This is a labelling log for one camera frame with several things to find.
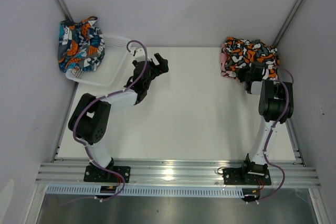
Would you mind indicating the aluminium mounting rail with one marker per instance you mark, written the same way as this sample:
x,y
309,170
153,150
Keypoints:
x,y
170,173

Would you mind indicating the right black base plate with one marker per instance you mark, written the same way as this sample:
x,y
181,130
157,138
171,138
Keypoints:
x,y
237,176

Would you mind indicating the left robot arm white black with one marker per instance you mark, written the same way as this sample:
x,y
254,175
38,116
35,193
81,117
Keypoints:
x,y
89,120

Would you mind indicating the right aluminium frame post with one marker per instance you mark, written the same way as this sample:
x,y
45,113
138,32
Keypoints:
x,y
288,21

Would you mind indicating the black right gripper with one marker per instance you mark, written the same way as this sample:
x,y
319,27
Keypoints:
x,y
240,72

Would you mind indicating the blue orange patterned shorts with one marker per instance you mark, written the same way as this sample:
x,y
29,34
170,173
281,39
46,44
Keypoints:
x,y
81,45

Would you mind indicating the white slotted cable duct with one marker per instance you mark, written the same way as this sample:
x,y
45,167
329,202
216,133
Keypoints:
x,y
159,191

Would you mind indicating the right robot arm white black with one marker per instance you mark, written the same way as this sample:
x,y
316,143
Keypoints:
x,y
275,107

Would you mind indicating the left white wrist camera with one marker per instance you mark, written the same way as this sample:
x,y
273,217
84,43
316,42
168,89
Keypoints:
x,y
137,53

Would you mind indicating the white plastic basket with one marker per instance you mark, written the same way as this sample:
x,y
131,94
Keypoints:
x,y
115,55

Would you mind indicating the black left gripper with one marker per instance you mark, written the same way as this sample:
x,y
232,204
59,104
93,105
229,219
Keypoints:
x,y
161,69

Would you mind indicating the orange camouflage shorts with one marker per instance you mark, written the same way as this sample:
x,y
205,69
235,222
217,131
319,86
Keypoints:
x,y
238,53

